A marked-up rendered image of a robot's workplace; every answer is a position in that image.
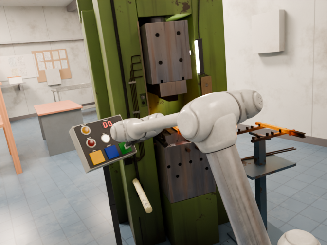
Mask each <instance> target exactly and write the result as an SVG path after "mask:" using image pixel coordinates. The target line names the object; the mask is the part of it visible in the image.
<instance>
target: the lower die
mask: <svg viewBox="0 0 327 245"><path fill-rule="evenodd" d="M165 130H166V133H165V131H164V132H163V131H162V137H163V140H164V141H166V142H167V143H168V144H172V143H176V141H177V142H181V141H186V140H187V139H185V138H184V137H183V136H182V135H181V134H179V132H178V130H177V129H175V128H174V127H171V128H166V129H165Z"/></svg>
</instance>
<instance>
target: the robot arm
mask: <svg viewBox="0 0 327 245"><path fill-rule="evenodd" d="M262 108H263V99H262V96H261V95H260V94H259V93H258V92H257V91H255V90H250V89H241V90H231V91H223V92H214V93H210V94H206V95H203V96H200V97H198V98H195V99H194V100H192V101H190V102H189V103H188V104H186V105H185V106H184V107H183V108H182V109H181V111H180V112H179V113H175V114H170V115H166V116H164V115H163V114H161V113H155V114H152V115H149V116H146V117H144V118H140V119H137V118H130V119H124V120H122V121H118V122H116V123H115V124H113V125H112V127H111V129H110V133H111V136H112V138H113V139H114V140H115V141H118V142H126V143H125V145H124V147H125V149H128V148H129V147H131V146H134V144H136V143H137V142H143V141H145V140H148V139H150V138H151V137H154V136H156V135H158V134H159V133H161V132H162V131H163V130H164V129H166V128H171V127H176V126H177V127H178V129H179V131H180V133H181V135H182V136H183V137H184V138H185V139H187V140H188V141H190V142H193V143H194V144H195V145H196V146H197V147H198V148H199V150H200V151H201V152H203V153H205V154H206V156H207V159H208V162H209V164H210V167H211V170H212V173H213V176H214V179H215V181H216V184H217V187H218V190H219V193H220V196H221V199H222V201H223V204H224V207H225V210H226V213H227V215H228V218H229V221H230V224H231V227H232V230H233V232H234V235H235V238H236V241H237V244H238V245H271V242H270V240H269V237H268V234H267V231H266V228H265V226H264V223H263V220H262V217H261V214H260V212H259V209H258V206H257V203H256V200H255V198H254V194H253V192H252V189H251V186H250V183H249V181H248V178H247V175H246V173H245V170H244V167H243V164H242V161H241V159H240V156H239V153H238V150H237V147H236V144H235V143H236V140H237V133H236V126H237V125H238V124H240V123H242V122H244V121H246V120H247V119H250V118H252V117H254V116H256V115H257V114H258V113H259V112H260V111H261V110H262ZM277 245H321V244H320V242H319V241H318V240H317V239H316V238H315V237H314V236H313V235H312V234H310V233H309V232H306V231H304V230H299V229H293V230H290V231H287V232H285V233H284V234H283V235H282V236H281V238H280V239H279V240H278V243H277Z"/></svg>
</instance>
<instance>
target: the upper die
mask: <svg viewBox="0 0 327 245"><path fill-rule="evenodd" d="M146 86H147V91H148V92H149V93H152V94H155V95H157V96H160V97H164V96H170V95H177V94H183V93H187V87H186V80H180V81H174V82H167V83H160V84H149V83H147V84H146Z"/></svg>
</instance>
